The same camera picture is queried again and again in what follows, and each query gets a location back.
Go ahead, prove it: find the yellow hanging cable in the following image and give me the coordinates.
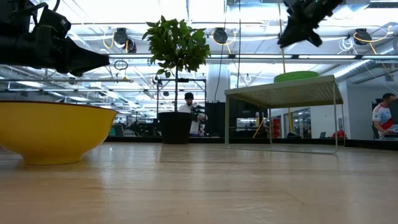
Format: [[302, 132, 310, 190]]
[[277, 0, 287, 82]]

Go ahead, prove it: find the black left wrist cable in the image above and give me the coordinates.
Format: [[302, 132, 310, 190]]
[[30, 0, 62, 16]]

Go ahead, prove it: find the green potted plant black pot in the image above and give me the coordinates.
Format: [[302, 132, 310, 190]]
[[142, 14, 212, 145]]

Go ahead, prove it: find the yellow blue-floral patterned bowl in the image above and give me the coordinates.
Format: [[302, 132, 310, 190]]
[[0, 100, 119, 166]]

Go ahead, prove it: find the person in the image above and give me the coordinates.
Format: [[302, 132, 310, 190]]
[[177, 91, 208, 137], [371, 92, 398, 140]]

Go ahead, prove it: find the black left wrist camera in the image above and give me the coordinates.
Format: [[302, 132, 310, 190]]
[[37, 6, 72, 40]]

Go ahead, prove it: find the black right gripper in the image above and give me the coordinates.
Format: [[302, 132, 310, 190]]
[[277, 0, 343, 49]]

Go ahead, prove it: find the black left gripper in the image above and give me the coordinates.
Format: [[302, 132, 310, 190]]
[[0, 24, 110, 77]]

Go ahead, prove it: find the black ceiling cable reel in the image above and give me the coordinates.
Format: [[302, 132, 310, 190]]
[[212, 27, 229, 45], [353, 27, 373, 46], [113, 27, 137, 54]]

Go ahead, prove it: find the pale green perforated metal shelf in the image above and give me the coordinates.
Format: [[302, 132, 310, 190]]
[[224, 74, 346, 155]]

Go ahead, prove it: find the silver ventilation duct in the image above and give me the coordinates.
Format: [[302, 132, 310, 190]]
[[323, 58, 398, 82]]

